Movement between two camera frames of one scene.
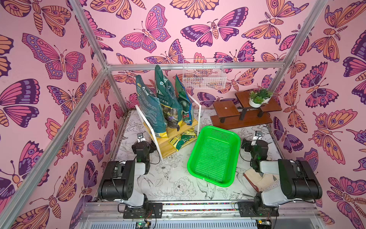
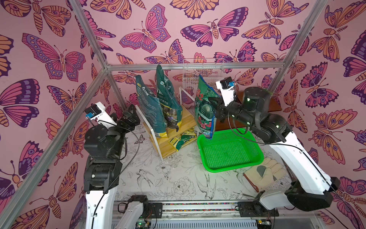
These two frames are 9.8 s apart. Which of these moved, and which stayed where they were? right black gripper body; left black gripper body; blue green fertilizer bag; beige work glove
Moved: left black gripper body; right black gripper body; blue green fertilizer bag
Stayed: beige work glove
